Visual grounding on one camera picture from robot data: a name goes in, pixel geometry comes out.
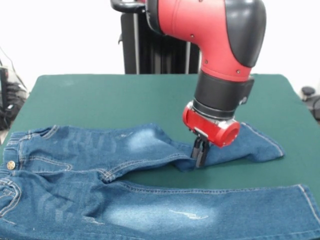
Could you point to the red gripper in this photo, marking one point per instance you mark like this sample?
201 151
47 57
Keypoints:
207 127

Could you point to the blue denim jeans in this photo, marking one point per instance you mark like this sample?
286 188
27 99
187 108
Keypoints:
75 187

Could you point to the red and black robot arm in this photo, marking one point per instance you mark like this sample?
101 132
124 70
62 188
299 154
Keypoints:
212 37

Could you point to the dark green table cloth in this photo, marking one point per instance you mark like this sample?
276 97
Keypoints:
100 100

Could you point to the black box with red light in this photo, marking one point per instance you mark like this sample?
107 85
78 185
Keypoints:
3 82

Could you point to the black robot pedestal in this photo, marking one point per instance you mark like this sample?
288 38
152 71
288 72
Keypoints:
155 50

